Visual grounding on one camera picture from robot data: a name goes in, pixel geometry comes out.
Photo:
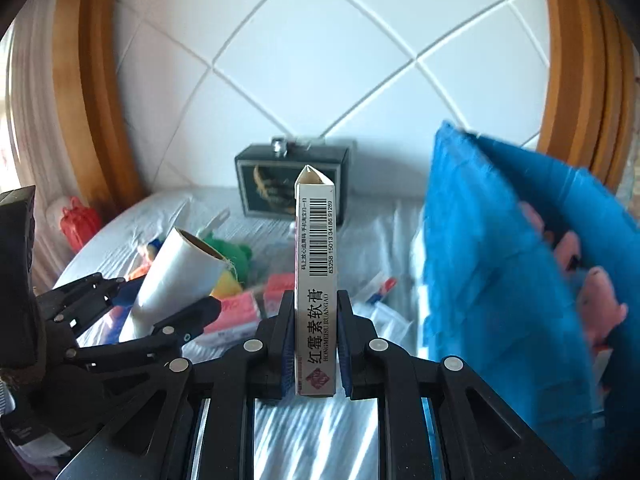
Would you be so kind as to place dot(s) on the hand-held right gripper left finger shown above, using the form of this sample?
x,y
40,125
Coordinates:
x,y
287,345

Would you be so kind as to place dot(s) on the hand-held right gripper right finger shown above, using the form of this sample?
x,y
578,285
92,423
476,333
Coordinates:
x,y
344,345

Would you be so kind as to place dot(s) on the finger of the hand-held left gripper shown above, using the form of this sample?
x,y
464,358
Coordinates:
x,y
200,315
127,290

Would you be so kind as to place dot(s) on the white paper roll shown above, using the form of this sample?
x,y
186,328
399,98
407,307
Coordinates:
x,y
170,280

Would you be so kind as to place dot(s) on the white medicine box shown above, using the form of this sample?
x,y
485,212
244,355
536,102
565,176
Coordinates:
x,y
315,270

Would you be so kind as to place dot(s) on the blue fabric storage bag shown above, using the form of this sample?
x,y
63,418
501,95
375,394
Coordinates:
x,y
480,260

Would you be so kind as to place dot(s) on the large pink tissue packet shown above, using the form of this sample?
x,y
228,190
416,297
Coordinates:
x,y
237,315

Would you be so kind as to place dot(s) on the yellow soft toy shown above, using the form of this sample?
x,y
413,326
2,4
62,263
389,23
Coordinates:
x,y
227,285

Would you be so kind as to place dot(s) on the small pink tissue packet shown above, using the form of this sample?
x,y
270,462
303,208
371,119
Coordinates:
x,y
279,290

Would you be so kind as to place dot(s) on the green plush toy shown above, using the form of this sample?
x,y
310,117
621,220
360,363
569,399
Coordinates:
x,y
232,257

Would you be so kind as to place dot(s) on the red bag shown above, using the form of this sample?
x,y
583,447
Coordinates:
x,y
80,225

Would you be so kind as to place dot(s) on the white striped bedsheet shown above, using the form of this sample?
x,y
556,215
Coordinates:
x,y
380,240

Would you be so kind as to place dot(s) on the black gift box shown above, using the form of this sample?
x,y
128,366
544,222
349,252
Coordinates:
x,y
270,185

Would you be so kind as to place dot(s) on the small pink pig plush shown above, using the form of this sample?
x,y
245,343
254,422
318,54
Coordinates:
x,y
562,250

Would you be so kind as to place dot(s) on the large pink pig plush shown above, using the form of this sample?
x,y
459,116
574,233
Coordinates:
x,y
602,310

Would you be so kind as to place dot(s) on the white padded wooden headboard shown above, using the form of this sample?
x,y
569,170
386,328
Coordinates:
x,y
325,50

